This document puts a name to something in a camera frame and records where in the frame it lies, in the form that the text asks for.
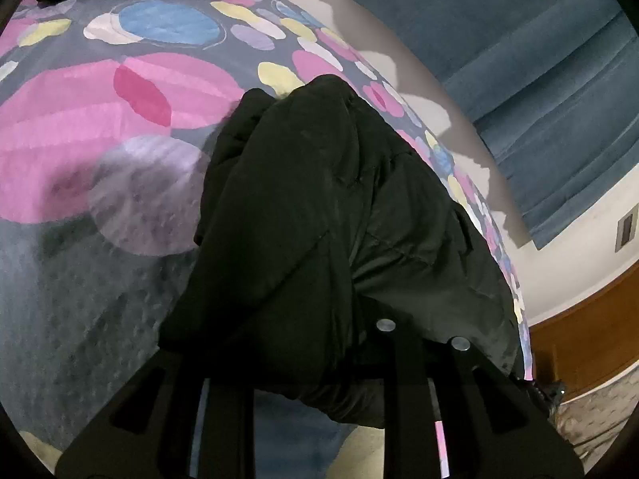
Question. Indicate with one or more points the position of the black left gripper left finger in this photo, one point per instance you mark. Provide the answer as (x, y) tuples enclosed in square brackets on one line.
[(168, 423)]

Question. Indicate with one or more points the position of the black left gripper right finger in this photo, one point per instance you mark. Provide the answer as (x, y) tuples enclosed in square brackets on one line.
[(448, 411)]

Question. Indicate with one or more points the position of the black jacket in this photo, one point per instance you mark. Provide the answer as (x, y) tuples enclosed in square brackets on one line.
[(330, 256)]

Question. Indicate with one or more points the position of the wooden skirting board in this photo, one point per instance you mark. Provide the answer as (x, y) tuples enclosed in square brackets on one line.
[(590, 343)]

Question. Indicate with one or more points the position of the colourful dotted bedspread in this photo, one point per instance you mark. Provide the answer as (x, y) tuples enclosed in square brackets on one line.
[(109, 113)]

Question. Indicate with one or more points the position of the blue curtain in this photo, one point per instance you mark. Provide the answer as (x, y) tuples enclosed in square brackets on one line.
[(551, 87)]

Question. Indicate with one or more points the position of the wall socket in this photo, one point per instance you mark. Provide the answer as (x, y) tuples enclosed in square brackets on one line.
[(626, 229)]

